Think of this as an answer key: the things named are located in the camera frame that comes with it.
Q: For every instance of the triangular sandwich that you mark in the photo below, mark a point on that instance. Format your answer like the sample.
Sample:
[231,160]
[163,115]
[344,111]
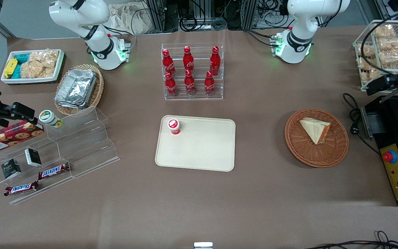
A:
[314,129]

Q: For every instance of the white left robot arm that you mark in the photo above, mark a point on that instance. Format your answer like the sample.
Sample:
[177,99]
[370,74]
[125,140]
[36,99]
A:
[299,20]

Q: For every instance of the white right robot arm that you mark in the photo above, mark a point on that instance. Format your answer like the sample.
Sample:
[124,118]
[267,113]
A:
[81,14]

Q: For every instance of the tan oval wicker basket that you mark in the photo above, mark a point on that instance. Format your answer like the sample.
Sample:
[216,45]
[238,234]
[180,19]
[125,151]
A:
[98,93]

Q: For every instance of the brown round wicker basket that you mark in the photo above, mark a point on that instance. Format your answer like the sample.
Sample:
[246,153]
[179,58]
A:
[323,155]

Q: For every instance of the beige plastic tray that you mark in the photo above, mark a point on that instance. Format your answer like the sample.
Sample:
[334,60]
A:
[202,148]

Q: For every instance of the bagged cracker snack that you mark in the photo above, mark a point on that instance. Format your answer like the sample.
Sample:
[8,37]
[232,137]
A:
[384,31]
[394,57]
[364,63]
[366,50]
[370,74]
[392,44]

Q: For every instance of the red cookie box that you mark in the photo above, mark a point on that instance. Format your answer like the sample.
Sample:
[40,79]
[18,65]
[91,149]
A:
[12,135]

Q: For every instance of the teal snack packet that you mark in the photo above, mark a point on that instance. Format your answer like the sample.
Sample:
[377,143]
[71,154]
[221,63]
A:
[22,58]
[17,72]

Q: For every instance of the yellow snack packet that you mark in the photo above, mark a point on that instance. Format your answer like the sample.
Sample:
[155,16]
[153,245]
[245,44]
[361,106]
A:
[10,67]

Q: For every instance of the black appliance with yellow panel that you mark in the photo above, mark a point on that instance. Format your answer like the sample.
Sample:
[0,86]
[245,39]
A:
[389,117]

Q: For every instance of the white rectangular plastic bin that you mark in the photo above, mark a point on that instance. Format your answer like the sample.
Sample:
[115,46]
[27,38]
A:
[33,80]

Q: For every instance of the green lid cup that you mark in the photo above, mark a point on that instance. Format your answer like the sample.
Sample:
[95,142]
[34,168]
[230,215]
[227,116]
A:
[48,117]

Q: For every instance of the small black box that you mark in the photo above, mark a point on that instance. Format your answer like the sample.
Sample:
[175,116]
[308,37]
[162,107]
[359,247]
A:
[11,168]
[33,157]

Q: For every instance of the bagged rice crackers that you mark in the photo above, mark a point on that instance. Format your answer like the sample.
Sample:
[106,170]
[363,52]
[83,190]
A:
[40,65]

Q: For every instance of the Snickers chocolate bar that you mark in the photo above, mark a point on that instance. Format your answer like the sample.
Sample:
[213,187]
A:
[21,188]
[54,171]

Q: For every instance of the red emergency stop button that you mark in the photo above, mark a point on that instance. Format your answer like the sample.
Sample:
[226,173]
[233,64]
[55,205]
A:
[389,156]

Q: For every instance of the stacked foil containers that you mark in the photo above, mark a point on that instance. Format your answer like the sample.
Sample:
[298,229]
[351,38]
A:
[76,88]

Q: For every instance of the clear acrylic stepped display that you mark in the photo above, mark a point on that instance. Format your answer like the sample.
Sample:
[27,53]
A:
[88,145]

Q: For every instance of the beige cloth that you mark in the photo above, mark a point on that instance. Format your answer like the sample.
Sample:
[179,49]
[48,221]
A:
[130,19]

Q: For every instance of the red cola bottle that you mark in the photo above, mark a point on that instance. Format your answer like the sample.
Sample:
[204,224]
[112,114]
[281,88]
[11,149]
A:
[170,86]
[209,84]
[189,84]
[168,64]
[215,62]
[188,60]

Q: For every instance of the red lid yogurt cup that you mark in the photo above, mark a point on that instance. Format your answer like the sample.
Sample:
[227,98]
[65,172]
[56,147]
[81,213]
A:
[173,126]

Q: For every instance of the clear acrylic bottle rack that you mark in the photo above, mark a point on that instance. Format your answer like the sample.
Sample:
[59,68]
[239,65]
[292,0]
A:
[199,52]

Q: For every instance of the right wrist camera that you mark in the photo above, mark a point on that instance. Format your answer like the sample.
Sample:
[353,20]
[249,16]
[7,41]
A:
[19,111]

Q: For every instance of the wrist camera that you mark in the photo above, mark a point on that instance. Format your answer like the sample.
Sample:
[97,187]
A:
[19,111]
[380,84]

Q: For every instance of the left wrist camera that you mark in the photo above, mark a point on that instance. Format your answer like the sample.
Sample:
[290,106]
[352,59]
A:
[380,84]

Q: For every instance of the aluminium frame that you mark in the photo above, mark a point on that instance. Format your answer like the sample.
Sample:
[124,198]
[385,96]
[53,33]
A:
[159,15]

